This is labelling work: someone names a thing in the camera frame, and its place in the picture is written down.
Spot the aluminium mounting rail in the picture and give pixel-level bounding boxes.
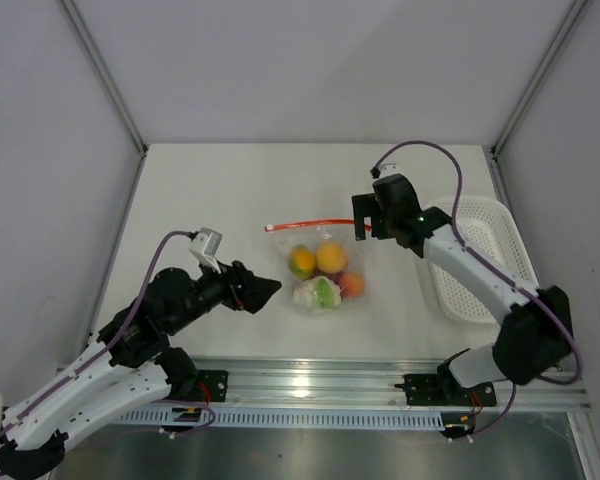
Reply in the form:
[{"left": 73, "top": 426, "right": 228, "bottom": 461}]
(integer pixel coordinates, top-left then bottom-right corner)
[{"left": 193, "top": 357, "right": 592, "bottom": 413}]

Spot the white cauliflower with leaves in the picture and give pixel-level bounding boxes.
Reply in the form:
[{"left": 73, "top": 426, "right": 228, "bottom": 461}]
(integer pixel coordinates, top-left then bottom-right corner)
[{"left": 292, "top": 276, "right": 342, "bottom": 312}]

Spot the peach fruit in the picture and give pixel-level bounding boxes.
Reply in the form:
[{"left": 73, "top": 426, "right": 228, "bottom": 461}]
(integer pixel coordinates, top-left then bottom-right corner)
[{"left": 338, "top": 272, "right": 366, "bottom": 299}]

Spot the slotted white cable duct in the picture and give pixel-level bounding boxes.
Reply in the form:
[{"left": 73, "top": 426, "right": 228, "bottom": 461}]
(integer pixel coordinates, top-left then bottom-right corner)
[{"left": 113, "top": 405, "right": 445, "bottom": 432}]

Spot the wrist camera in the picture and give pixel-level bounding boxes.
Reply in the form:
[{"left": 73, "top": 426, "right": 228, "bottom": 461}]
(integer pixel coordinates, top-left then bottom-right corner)
[
  {"left": 189, "top": 227, "right": 223, "bottom": 273},
  {"left": 370, "top": 163, "right": 401, "bottom": 180}
]

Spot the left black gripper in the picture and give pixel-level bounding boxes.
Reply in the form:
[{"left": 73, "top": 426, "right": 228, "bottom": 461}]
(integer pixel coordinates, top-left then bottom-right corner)
[{"left": 168, "top": 252, "right": 281, "bottom": 333}]

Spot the yellow green mango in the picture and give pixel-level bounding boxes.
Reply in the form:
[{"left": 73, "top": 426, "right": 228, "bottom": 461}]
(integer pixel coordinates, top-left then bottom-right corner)
[{"left": 287, "top": 245, "right": 316, "bottom": 280}]

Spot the right aluminium frame post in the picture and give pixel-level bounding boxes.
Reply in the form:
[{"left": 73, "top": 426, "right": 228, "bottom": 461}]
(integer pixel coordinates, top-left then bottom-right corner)
[{"left": 490, "top": 0, "right": 593, "bottom": 162}]

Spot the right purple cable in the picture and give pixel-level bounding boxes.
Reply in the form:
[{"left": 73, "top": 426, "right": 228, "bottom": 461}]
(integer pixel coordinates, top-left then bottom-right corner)
[{"left": 372, "top": 140, "right": 584, "bottom": 444}]

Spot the white perforated plastic basket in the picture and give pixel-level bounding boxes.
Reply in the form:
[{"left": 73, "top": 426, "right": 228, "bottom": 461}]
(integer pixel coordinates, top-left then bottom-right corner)
[{"left": 423, "top": 196, "right": 539, "bottom": 325}]

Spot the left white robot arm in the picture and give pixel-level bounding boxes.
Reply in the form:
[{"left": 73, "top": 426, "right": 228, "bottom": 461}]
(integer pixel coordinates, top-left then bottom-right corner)
[{"left": 0, "top": 261, "right": 282, "bottom": 479}]

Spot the left aluminium frame post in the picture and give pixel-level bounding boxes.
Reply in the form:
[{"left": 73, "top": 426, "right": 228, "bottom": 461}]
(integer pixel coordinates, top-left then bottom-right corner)
[{"left": 56, "top": 0, "right": 148, "bottom": 156}]

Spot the orange fruit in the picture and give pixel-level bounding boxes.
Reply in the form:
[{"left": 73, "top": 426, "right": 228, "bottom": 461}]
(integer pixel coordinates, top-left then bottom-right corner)
[{"left": 315, "top": 241, "right": 349, "bottom": 274}]

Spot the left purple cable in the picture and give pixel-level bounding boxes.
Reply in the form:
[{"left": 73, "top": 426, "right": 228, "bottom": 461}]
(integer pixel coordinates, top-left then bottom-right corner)
[{"left": 0, "top": 229, "right": 216, "bottom": 479}]

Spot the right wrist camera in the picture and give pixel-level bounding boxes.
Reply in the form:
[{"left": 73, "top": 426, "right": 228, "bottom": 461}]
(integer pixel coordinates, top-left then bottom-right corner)
[{"left": 370, "top": 163, "right": 401, "bottom": 180}]

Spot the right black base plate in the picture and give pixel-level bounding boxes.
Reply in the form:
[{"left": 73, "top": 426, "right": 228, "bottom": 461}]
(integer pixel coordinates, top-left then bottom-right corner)
[{"left": 394, "top": 373, "right": 497, "bottom": 407}]

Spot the purple cable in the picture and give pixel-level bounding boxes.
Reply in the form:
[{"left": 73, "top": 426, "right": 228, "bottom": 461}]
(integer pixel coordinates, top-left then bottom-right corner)
[
  {"left": 372, "top": 140, "right": 584, "bottom": 444},
  {"left": 0, "top": 229, "right": 216, "bottom": 479}
]

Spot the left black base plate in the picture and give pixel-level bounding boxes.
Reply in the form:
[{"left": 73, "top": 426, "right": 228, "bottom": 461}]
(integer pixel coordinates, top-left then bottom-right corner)
[{"left": 189, "top": 370, "right": 229, "bottom": 404}]

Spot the aluminium frame post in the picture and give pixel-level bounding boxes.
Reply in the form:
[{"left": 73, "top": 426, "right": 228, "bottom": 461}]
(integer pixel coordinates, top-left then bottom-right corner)
[
  {"left": 490, "top": 0, "right": 593, "bottom": 162},
  {"left": 56, "top": 0, "right": 148, "bottom": 156}
]

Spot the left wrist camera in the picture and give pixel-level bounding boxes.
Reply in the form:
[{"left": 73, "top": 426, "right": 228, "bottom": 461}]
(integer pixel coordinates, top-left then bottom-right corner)
[{"left": 189, "top": 227, "right": 223, "bottom": 273}]

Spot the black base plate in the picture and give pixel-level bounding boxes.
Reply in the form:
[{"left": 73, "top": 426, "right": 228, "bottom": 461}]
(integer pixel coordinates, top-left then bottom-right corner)
[
  {"left": 189, "top": 370, "right": 229, "bottom": 404},
  {"left": 394, "top": 373, "right": 497, "bottom": 407}
]

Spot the clear zip top bag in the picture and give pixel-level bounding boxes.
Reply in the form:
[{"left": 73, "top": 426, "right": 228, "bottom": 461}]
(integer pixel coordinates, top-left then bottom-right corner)
[{"left": 264, "top": 218, "right": 367, "bottom": 315}]

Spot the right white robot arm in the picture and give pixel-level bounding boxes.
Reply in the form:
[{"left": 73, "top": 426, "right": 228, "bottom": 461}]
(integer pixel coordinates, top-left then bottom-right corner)
[{"left": 352, "top": 174, "right": 577, "bottom": 404}]

